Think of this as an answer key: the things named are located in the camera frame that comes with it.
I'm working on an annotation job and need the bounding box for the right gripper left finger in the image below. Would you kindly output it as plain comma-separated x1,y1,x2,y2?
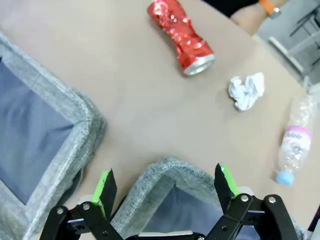
39,167,126,240

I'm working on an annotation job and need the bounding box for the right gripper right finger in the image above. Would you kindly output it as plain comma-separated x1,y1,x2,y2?
204,163,300,240

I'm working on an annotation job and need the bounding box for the clear bottle pink label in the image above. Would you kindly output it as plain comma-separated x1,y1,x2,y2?
275,83,320,186

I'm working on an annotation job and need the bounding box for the white paper ball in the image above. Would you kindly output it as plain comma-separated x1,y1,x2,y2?
228,72,265,112

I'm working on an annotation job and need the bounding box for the crushed red can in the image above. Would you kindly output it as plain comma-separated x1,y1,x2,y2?
146,0,216,77

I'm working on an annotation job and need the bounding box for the person's left forearm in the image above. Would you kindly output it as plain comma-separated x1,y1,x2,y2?
229,0,272,36

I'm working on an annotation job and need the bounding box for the grey fabric basket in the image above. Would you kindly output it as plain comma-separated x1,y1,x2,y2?
109,156,307,240
0,32,107,240

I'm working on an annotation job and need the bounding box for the silver wristwatch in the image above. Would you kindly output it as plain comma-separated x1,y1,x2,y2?
268,6,282,20

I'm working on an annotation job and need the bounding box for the orange wristband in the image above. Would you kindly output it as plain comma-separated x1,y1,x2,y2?
258,0,274,15

